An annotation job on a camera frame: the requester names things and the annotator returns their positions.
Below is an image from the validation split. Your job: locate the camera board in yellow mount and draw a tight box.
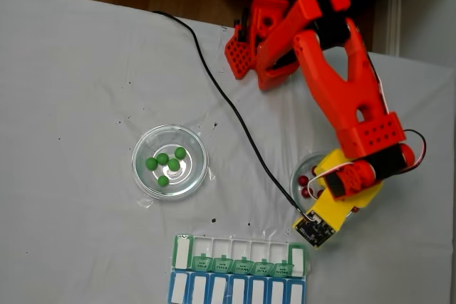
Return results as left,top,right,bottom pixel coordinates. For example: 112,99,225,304
292,209,338,249

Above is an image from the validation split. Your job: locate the white door trim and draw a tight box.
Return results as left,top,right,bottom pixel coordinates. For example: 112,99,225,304
386,0,403,58

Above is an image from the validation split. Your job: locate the clear glass dish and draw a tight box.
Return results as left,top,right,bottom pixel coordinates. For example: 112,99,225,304
131,124,209,201
289,150,361,223

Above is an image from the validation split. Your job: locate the green blue weekly pill organizer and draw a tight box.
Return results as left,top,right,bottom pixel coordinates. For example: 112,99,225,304
167,233,313,304

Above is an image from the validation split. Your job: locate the white servo wire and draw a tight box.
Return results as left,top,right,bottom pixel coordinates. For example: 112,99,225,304
306,163,356,221

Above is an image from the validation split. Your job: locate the black camera cable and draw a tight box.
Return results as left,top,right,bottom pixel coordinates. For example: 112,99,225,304
152,11,311,220

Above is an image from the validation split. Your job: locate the black red servo wire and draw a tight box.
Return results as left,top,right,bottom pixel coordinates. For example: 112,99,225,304
400,129,428,174

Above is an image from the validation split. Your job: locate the white tablecloth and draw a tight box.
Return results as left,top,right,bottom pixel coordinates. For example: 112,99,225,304
0,0,456,304

